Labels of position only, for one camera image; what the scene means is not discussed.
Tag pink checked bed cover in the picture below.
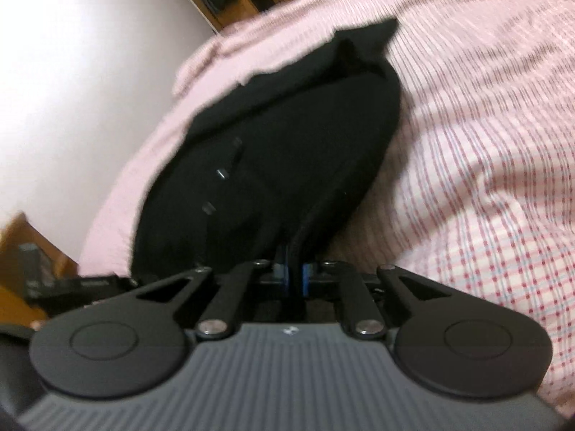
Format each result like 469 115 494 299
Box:
77 0 575 414

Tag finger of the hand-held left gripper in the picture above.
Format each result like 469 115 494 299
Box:
78 275 141 295

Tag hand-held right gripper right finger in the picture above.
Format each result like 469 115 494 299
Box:
302 259 455 340

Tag black buttoned cardigan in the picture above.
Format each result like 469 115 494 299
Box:
129 18 404 281

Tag wooden bedside furniture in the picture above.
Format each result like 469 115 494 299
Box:
0 212 79 324

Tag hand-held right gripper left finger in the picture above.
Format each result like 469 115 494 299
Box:
135 259 298 340

